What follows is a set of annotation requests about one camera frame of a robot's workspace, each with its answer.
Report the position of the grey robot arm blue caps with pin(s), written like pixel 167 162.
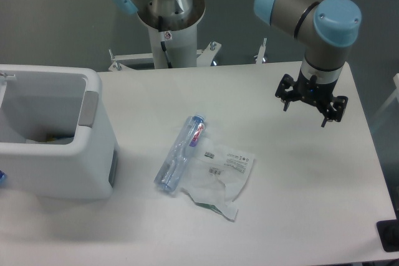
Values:
pixel 327 28

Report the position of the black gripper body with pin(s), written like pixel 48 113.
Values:
pixel 312 92

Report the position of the blue object left edge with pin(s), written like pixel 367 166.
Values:
pixel 2 177

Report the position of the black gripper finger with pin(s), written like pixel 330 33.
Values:
pixel 287 91
pixel 332 109

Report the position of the translucent box right edge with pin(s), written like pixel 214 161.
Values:
pixel 383 113

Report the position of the clear plastic bottle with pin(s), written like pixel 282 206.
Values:
pixel 180 153

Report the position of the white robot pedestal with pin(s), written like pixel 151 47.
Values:
pixel 172 27

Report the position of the black device table corner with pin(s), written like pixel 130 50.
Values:
pixel 388 233

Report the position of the white plastic wrapper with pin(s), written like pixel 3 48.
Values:
pixel 215 176

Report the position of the white pedestal foot bracket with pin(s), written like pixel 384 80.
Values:
pixel 204 58

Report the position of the white trash can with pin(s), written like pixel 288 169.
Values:
pixel 37 101

